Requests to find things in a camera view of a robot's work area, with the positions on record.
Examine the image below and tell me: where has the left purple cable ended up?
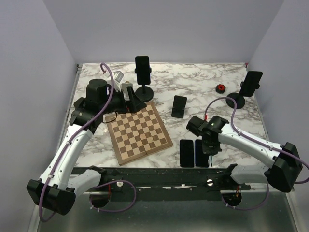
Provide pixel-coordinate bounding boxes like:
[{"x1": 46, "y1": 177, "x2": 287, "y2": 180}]
[{"x1": 38, "y1": 62, "x2": 137, "y2": 222}]

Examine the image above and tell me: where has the phone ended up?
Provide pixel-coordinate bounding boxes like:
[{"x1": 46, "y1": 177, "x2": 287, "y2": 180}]
[
  {"x1": 180, "y1": 139, "x2": 194, "y2": 168},
  {"x1": 135, "y1": 56, "x2": 151, "y2": 85},
  {"x1": 121, "y1": 82, "x2": 133, "y2": 101},
  {"x1": 195, "y1": 139, "x2": 209, "y2": 168}
]

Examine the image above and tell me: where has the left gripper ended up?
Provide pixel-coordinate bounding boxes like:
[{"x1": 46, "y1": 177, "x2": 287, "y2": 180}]
[{"x1": 100, "y1": 86, "x2": 147, "y2": 115}]

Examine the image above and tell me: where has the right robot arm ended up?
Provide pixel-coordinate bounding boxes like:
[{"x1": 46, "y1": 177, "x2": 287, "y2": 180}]
[{"x1": 186, "y1": 116, "x2": 302, "y2": 192}]

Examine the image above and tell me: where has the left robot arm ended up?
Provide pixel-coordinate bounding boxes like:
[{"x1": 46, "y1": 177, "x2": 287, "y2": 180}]
[{"x1": 27, "y1": 79, "x2": 146, "y2": 221}]

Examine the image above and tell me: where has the wooden chessboard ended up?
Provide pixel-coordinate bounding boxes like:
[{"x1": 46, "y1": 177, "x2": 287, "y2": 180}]
[{"x1": 105, "y1": 101, "x2": 173, "y2": 166}]

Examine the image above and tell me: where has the black tall round-base stand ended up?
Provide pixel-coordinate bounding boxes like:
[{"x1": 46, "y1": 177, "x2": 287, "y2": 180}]
[{"x1": 134, "y1": 67, "x2": 154, "y2": 102}]

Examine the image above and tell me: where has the black right round-base stand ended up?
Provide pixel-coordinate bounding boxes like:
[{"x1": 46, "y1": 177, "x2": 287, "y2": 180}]
[{"x1": 225, "y1": 71, "x2": 263, "y2": 109}]

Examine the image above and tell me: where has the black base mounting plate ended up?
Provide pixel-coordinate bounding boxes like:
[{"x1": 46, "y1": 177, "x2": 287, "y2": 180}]
[{"x1": 83, "y1": 167, "x2": 250, "y2": 202}]

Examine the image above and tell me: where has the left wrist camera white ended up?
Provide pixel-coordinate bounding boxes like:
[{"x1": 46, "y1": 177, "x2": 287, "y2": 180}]
[{"x1": 104, "y1": 71, "x2": 124, "y2": 92}]

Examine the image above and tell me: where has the black red knob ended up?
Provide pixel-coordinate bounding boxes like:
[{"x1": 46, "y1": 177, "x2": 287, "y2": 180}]
[{"x1": 215, "y1": 84, "x2": 226, "y2": 94}]

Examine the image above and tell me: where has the black folding phone stand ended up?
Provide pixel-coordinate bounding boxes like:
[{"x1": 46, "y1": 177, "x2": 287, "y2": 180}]
[{"x1": 171, "y1": 95, "x2": 187, "y2": 118}]

